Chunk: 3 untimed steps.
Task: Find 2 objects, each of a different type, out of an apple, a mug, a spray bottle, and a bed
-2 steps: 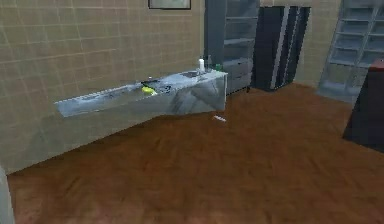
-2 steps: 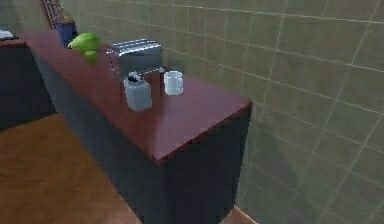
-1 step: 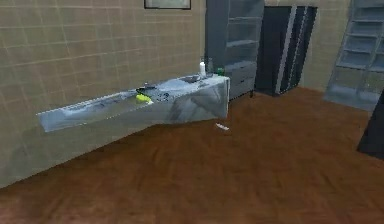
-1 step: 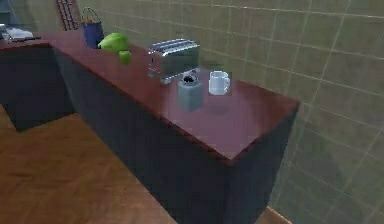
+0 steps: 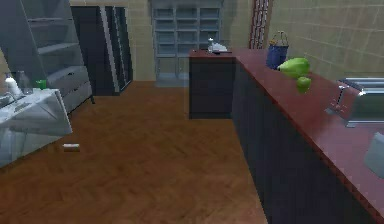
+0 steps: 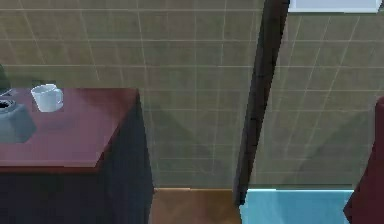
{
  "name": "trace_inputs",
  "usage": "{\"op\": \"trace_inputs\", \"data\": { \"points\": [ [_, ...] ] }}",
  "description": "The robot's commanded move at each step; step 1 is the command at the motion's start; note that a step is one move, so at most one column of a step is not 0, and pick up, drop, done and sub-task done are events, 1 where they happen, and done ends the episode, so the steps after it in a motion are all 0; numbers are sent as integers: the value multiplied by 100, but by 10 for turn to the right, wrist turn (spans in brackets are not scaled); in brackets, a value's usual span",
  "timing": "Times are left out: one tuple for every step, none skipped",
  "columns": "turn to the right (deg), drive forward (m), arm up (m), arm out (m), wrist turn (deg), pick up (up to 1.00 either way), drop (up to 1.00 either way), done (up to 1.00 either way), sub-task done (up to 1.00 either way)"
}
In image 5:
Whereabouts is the clear glass bottle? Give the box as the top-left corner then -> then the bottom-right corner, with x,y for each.
16,70 -> 34,96

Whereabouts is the green apple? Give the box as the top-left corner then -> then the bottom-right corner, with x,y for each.
296,76 -> 313,94

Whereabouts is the blue basket with wire handle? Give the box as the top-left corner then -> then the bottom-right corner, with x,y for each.
265,31 -> 290,71

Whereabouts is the white bottle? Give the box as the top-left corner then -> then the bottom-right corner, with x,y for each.
4,73 -> 23,100

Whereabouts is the grey shelving unit with drawers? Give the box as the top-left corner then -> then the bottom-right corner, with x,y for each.
0,0 -> 96,116

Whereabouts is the red patterned door frame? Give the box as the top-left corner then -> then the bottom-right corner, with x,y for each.
248,0 -> 274,50

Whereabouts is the black fridge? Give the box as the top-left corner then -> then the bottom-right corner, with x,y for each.
70,5 -> 134,97

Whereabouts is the dark red-topped kitchen counter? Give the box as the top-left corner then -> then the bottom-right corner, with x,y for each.
188,47 -> 384,224

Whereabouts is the small brown and white block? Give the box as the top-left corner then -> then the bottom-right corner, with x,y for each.
62,143 -> 81,153

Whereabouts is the grey-blue open shelf unit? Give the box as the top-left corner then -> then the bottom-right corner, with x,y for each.
150,0 -> 225,82

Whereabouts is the pale grey box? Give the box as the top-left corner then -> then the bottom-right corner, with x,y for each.
363,131 -> 384,180

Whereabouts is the white sink counter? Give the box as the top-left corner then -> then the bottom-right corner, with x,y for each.
0,87 -> 74,169

